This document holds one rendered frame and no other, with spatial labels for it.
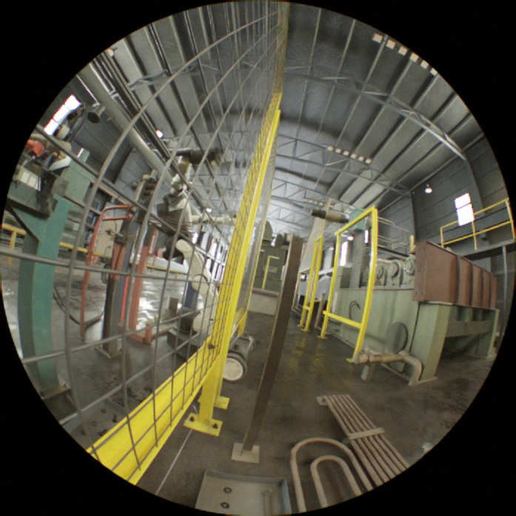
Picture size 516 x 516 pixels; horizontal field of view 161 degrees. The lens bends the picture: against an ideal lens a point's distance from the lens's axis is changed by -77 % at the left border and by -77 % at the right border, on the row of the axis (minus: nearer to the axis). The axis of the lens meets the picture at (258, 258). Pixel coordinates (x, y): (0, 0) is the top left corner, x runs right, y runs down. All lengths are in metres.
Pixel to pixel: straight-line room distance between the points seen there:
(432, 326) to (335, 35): 10.56
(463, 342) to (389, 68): 10.57
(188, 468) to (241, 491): 0.19
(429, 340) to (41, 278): 2.46
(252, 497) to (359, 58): 11.38
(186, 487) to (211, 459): 0.17
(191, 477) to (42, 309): 0.76
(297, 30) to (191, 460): 11.37
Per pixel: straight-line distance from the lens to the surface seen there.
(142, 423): 0.36
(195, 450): 0.82
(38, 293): 0.83
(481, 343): 3.88
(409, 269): 2.28
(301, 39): 10.83
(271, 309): 4.58
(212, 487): 0.74
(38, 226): 0.74
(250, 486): 0.76
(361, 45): 10.68
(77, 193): 9.55
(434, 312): 1.94
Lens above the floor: 0.67
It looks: 8 degrees up
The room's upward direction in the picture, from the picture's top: 12 degrees clockwise
